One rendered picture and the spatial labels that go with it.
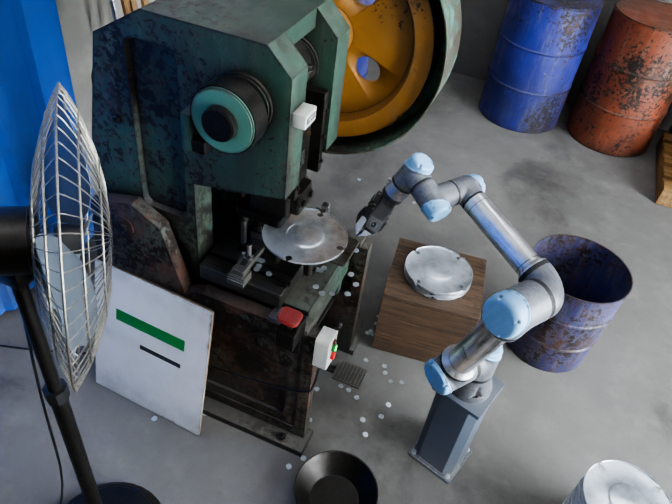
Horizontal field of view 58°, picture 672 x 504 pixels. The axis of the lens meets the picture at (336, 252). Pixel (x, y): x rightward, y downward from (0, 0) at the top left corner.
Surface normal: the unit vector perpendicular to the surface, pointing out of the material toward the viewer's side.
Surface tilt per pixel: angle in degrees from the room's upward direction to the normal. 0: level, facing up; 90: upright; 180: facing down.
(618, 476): 0
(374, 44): 90
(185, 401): 78
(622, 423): 0
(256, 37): 0
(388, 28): 90
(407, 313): 90
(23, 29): 90
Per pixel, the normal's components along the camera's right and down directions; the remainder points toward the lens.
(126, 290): -0.40, 0.40
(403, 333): -0.26, 0.62
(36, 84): 0.25, 0.67
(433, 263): 0.11, -0.73
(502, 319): -0.79, 0.22
